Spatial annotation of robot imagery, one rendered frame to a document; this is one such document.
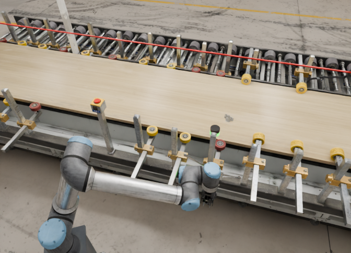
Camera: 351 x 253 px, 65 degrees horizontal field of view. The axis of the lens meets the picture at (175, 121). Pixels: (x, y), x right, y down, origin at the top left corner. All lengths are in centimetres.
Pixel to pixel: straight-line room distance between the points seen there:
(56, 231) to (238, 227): 154
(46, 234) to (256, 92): 181
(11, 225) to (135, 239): 112
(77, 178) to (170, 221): 149
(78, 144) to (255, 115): 136
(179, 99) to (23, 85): 137
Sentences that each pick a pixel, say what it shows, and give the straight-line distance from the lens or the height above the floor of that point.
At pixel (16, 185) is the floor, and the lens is 322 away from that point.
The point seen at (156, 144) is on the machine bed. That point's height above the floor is 66.
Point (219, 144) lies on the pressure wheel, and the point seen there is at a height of 91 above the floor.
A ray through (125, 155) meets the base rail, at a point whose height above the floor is 70.
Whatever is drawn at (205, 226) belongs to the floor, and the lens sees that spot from 261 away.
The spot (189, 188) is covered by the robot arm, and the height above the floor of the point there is 119.
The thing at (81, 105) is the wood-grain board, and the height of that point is 90.
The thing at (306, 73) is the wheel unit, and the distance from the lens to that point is 267.
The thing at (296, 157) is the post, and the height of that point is 110.
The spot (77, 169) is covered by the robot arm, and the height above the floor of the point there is 139.
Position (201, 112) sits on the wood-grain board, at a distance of 215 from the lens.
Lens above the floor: 238
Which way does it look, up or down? 45 degrees down
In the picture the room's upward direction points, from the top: 1 degrees counter-clockwise
